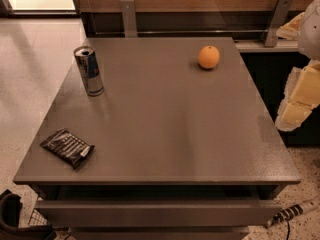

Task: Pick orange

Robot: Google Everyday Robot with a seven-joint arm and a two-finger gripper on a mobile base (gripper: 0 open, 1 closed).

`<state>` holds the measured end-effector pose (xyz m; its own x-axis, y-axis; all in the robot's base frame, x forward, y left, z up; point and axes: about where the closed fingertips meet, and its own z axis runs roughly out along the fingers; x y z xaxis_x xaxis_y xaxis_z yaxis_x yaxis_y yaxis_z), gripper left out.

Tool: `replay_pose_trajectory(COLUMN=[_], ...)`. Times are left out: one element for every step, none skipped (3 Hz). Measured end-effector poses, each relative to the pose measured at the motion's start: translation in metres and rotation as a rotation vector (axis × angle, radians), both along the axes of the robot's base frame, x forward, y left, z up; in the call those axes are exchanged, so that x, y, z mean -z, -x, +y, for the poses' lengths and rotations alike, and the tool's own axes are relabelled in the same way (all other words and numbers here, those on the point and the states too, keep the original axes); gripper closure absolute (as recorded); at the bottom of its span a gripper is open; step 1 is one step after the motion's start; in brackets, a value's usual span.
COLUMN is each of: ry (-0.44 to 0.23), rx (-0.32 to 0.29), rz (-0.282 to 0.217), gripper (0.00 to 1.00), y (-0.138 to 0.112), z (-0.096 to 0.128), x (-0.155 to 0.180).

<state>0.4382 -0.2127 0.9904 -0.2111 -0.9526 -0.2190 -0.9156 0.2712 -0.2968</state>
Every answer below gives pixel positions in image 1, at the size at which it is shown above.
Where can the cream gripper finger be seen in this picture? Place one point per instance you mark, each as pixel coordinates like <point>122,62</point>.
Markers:
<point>291,29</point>
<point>301,97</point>

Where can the orange fruit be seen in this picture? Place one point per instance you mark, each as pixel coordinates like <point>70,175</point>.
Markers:
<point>208,57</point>

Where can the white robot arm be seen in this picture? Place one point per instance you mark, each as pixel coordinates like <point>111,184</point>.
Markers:
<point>309,38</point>

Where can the dark robot base part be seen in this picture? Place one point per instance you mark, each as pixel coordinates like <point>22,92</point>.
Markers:
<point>10,207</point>

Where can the striped power strip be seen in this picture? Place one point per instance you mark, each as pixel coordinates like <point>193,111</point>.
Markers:
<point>287,214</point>

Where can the grey drawer cabinet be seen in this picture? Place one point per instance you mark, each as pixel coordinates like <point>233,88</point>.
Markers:
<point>180,153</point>

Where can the silver blue drink can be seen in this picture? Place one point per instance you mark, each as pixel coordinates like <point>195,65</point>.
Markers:
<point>89,70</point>

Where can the black snack packet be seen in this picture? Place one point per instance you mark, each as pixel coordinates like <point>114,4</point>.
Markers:
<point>68,147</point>

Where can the right metal bracket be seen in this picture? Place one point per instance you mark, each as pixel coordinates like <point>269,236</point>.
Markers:
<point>278,17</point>

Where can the metal bracket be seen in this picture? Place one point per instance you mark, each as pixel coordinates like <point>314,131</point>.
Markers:
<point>129,18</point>
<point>278,17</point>

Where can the left metal bracket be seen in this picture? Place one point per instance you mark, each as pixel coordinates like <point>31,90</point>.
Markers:
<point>129,18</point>

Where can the wire mesh basket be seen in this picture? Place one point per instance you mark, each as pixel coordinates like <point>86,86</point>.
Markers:
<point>37,219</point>

